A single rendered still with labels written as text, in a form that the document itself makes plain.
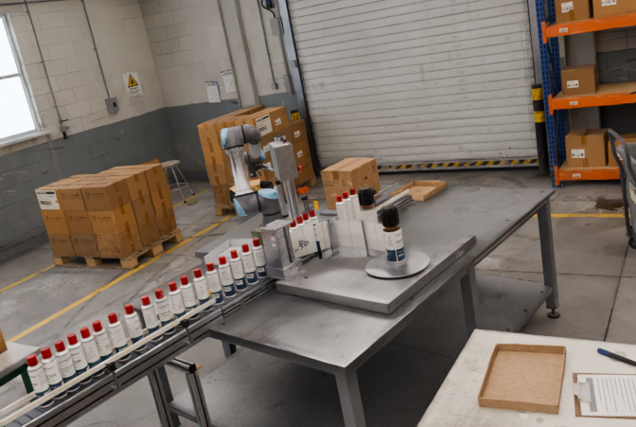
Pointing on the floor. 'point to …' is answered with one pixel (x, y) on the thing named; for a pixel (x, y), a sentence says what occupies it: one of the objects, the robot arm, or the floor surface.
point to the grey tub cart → (627, 181)
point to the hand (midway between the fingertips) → (268, 173)
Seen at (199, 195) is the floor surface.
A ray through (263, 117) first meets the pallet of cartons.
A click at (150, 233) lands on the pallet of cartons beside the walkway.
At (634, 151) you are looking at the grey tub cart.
